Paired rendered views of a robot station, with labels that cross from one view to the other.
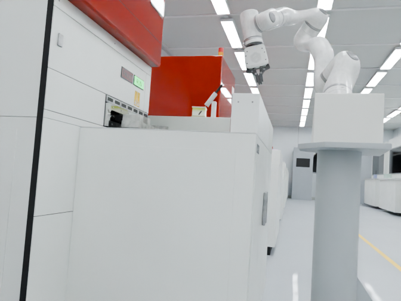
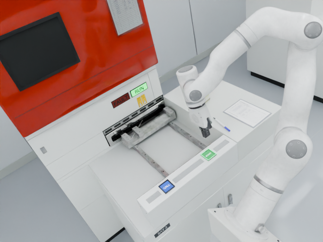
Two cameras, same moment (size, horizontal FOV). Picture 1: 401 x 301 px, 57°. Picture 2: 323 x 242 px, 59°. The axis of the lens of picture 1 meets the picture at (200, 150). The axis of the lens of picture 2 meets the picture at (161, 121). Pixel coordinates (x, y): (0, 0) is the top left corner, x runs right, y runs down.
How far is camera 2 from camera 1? 179 cm
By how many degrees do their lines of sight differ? 62
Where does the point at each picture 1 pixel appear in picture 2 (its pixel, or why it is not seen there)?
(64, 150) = (81, 181)
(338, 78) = (267, 172)
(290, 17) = (267, 32)
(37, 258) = (90, 219)
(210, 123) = not seen: hidden behind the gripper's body
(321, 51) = (286, 103)
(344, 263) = not seen: outside the picture
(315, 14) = (295, 39)
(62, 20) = (38, 139)
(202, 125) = not seen: hidden behind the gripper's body
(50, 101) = (57, 175)
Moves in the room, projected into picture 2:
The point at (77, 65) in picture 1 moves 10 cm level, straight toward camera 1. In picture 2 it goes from (66, 145) to (55, 159)
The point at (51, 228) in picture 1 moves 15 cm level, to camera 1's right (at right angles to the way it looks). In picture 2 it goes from (92, 208) to (106, 219)
